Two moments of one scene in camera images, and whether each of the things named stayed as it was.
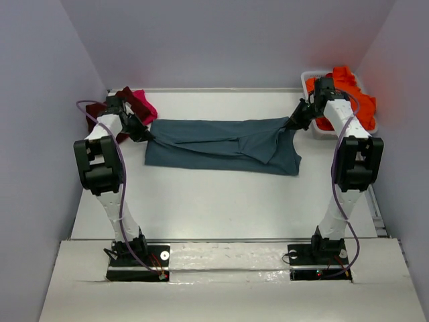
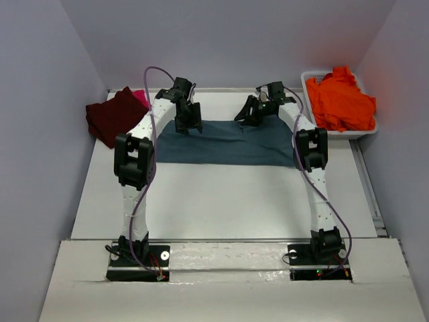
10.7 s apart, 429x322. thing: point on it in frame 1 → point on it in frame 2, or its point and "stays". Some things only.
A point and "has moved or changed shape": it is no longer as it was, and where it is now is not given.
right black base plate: [322, 257] stays
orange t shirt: [345, 84] stays
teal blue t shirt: [266, 146] has moved or changed shape
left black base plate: [123, 265] stays
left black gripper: [143, 133] → [196, 116]
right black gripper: [296, 121] → [253, 119]
